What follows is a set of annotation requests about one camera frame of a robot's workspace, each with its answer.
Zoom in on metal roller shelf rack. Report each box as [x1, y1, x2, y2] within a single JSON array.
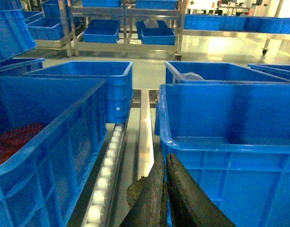
[[68, 88, 159, 227]]

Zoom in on blue crate row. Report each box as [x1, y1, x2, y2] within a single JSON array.
[[165, 61, 290, 84], [25, 61, 134, 124]]

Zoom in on stacked blue crate upper left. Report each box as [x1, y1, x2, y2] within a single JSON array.
[[0, 0, 36, 63]]

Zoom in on red parts in crate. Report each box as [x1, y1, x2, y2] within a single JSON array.
[[0, 122, 46, 165]]

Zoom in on blue crate left background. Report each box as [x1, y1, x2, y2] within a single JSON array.
[[27, 17, 64, 41]]

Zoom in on metal table with crates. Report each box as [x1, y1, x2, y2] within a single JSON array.
[[180, 13, 290, 64]]

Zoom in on blue crate on rack left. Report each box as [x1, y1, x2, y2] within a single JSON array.
[[83, 19, 121, 44]]

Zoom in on blue crate with red parts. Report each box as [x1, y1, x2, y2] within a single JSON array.
[[0, 76, 107, 227]]

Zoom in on blue crate on rack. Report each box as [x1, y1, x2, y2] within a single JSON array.
[[83, 19, 121, 44], [136, 20, 176, 45]]

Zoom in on blue plastic crate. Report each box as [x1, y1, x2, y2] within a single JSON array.
[[156, 83, 290, 227]]

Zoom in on blue crate far right row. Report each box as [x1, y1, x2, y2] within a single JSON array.
[[165, 61, 290, 84]]

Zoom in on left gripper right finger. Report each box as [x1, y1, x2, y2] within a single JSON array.
[[167, 153, 235, 227]]

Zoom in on blue crate on rack right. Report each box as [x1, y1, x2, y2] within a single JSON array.
[[136, 20, 176, 45]]

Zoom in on blue crate far left row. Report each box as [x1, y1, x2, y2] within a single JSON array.
[[25, 61, 134, 124]]

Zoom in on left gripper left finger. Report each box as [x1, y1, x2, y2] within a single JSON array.
[[120, 152, 167, 227]]

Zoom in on background metal shelf rack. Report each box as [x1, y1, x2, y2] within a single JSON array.
[[58, 0, 187, 61]]

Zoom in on blue crate far right edge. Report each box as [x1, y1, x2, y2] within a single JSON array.
[[248, 64, 290, 80]]

